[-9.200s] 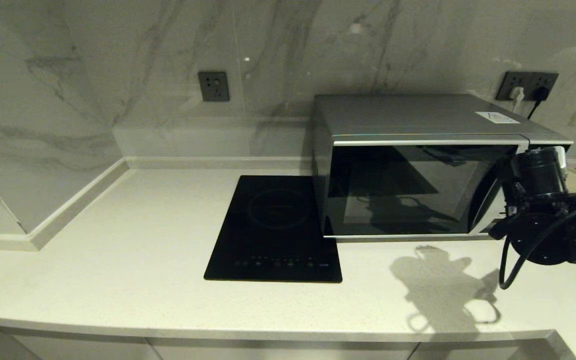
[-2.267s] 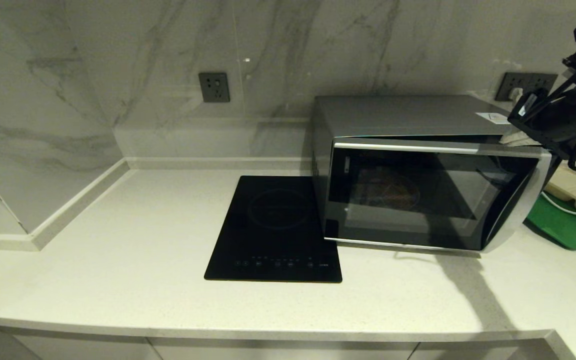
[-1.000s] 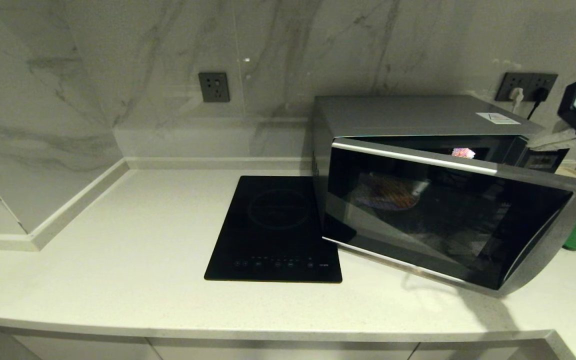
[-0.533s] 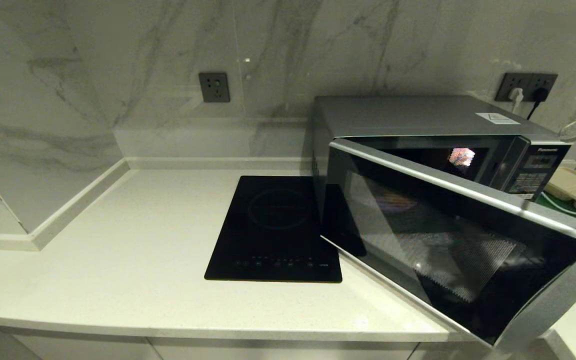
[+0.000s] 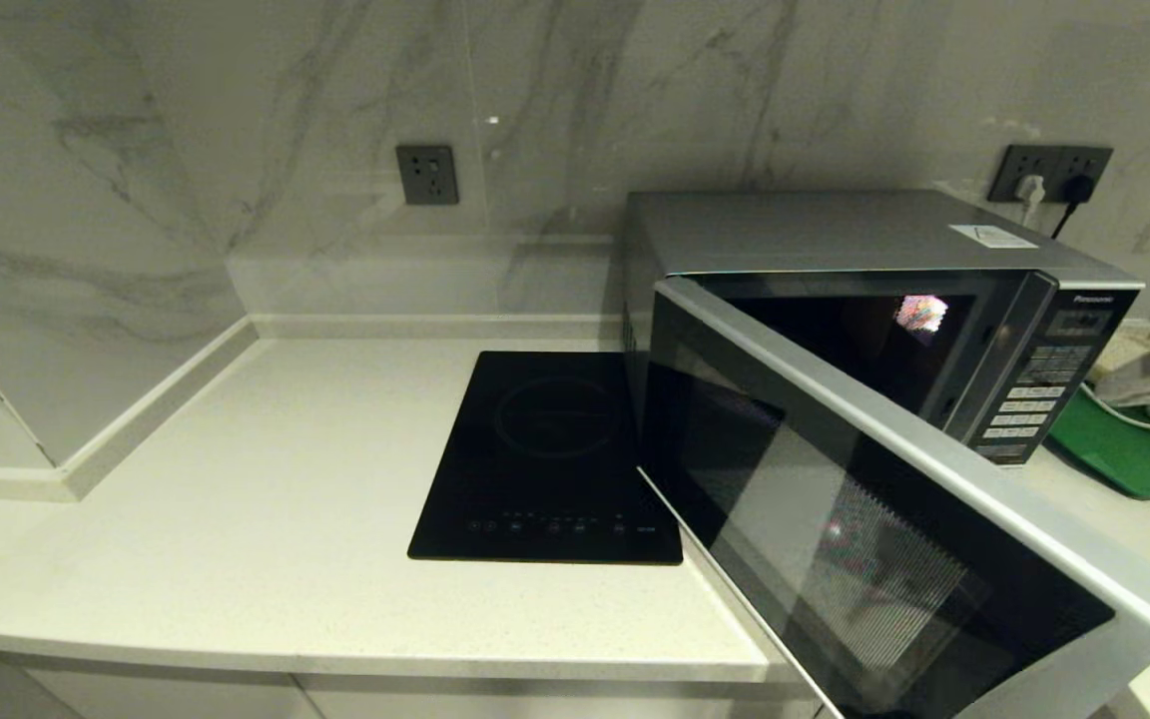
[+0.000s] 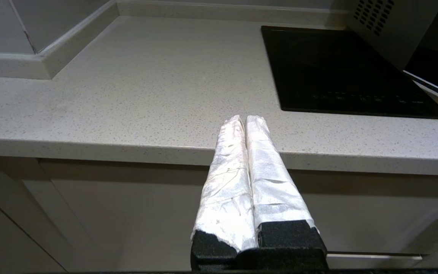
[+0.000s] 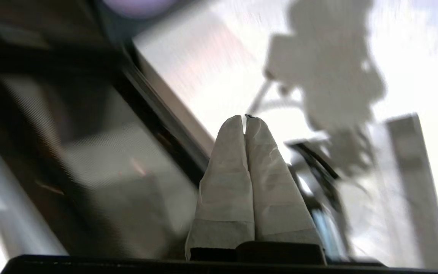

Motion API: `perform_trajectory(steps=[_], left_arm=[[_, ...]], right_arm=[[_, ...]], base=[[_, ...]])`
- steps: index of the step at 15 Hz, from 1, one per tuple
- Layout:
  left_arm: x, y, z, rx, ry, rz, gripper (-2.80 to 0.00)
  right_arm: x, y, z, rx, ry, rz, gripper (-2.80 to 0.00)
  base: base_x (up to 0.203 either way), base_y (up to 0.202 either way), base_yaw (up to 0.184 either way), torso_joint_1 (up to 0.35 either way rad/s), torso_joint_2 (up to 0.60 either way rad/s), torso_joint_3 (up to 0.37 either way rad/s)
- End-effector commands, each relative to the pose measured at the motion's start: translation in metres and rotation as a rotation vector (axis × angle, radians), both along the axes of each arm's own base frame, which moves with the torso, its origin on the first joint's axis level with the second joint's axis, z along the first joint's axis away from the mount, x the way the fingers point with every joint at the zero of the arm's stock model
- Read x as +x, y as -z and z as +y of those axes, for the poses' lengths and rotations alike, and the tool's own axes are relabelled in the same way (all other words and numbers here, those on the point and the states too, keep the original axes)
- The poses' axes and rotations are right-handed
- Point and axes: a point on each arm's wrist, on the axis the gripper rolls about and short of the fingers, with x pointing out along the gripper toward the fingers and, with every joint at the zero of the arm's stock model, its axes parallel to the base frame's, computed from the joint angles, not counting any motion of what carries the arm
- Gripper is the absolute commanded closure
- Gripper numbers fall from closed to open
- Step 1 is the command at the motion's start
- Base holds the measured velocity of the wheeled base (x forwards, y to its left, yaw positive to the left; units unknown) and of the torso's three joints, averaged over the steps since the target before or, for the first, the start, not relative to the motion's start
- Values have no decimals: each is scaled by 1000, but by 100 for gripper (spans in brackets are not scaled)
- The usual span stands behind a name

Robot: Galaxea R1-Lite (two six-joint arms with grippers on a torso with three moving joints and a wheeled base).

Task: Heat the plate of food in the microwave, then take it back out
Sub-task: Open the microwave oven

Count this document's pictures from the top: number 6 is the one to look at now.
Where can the grey corner cabinet panel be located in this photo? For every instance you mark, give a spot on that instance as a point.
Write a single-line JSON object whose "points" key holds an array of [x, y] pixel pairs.
{"points": [[13, 228]]}

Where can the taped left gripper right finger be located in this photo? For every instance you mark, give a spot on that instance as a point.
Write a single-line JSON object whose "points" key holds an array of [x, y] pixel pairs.
{"points": [[272, 190]]}

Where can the silver Panasonic microwave oven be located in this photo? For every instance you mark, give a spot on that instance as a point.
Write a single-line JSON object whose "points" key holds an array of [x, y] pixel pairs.
{"points": [[390, 30]]}

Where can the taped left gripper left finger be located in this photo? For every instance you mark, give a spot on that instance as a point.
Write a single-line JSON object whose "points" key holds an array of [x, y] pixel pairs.
{"points": [[226, 190]]}

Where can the black induction cooktop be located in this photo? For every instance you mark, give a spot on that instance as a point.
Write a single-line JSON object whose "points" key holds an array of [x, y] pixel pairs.
{"points": [[337, 68]]}

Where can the white cabinet door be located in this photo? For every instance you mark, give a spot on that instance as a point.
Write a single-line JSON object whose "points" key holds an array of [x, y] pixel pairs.
{"points": [[127, 213], [375, 213]]}

